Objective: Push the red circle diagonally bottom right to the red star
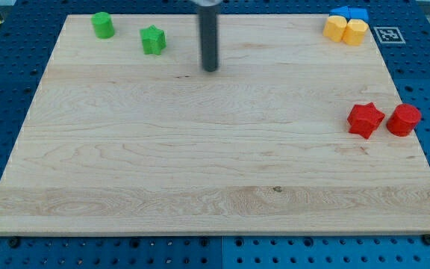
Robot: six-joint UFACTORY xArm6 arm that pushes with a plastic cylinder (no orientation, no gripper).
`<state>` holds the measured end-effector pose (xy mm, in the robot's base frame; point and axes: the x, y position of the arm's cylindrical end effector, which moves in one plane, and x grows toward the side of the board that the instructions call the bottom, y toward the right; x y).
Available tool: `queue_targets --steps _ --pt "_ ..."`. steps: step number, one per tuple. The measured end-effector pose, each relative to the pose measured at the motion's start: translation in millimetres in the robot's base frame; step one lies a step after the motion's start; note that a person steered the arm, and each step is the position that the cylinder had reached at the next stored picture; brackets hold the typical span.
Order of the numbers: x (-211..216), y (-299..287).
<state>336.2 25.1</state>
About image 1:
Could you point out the silver rod mount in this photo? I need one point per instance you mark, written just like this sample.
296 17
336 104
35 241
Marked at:
207 3

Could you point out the blue cube block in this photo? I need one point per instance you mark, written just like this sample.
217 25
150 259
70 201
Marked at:
359 13

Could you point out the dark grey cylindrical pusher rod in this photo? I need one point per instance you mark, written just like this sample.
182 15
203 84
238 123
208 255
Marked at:
208 35

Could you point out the red cylinder block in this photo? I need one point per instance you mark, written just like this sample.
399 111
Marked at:
403 120

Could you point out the white fiducial marker tag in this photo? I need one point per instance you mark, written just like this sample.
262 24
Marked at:
389 35

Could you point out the red star block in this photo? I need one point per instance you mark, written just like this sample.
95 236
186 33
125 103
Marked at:
364 119

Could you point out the green cylinder block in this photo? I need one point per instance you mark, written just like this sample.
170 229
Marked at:
102 25

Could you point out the yellow hexagon block right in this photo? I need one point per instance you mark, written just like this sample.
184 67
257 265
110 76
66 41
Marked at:
355 32

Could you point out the blue triangle block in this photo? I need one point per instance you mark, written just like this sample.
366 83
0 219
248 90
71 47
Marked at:
340 11

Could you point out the wooden board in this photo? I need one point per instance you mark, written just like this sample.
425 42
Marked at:
119 143

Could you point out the yellow pentagon block left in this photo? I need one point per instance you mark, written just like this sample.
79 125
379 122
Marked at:
334 28

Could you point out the green star block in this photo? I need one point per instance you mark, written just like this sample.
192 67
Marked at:
153 40

